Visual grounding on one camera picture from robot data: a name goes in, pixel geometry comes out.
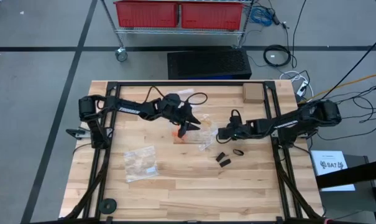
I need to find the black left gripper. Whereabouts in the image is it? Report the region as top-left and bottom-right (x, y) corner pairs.
(162, 92), (202, 139)

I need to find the clear plastic zip bag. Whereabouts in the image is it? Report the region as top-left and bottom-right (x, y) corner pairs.
(123, 145), (160, 184)
(187, 113), (219, 152)

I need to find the small cardboard box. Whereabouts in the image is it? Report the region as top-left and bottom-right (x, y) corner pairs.
(242, 82), (265, 104)

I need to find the black perforated box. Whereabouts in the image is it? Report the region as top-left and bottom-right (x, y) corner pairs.
(167, 49), (253, 80)

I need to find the white power strip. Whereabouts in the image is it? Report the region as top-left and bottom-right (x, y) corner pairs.
(296, 80), (310, 97)

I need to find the red plastic bin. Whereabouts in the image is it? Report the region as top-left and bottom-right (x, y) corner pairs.
(114, 0), (180, 29)
(180, 1), (245, 31)

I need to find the white printed paper sheet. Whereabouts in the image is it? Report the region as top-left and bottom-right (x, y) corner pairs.
(311, 150), (356, 192)

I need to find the black round disc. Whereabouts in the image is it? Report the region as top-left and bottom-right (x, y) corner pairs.
(99, 198), (117, 215)

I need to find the black bar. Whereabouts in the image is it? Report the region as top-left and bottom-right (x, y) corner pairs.
(316, 157), (376, 190)

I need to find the dark grey side table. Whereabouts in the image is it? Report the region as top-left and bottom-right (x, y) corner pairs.
(319, 154), (376, 224)

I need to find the black aluminium table frame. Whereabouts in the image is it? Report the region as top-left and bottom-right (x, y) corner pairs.
(63, 80), (324, 224)

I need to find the coiled black cable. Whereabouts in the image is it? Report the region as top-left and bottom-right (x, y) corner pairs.
(263, 44), (293, 68)

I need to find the white cable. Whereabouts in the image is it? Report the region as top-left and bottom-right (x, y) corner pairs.
(280, 70), (314, 99)

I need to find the chrome wire shelf cart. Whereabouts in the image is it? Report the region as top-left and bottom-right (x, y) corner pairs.
(100, 0), (255, 62)

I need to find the blue cable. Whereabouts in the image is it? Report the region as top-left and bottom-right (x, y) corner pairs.
(249, 6), (274, 27)

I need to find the yellow floor cable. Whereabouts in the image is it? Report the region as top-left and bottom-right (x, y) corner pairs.
(299, 72), (376, 103)

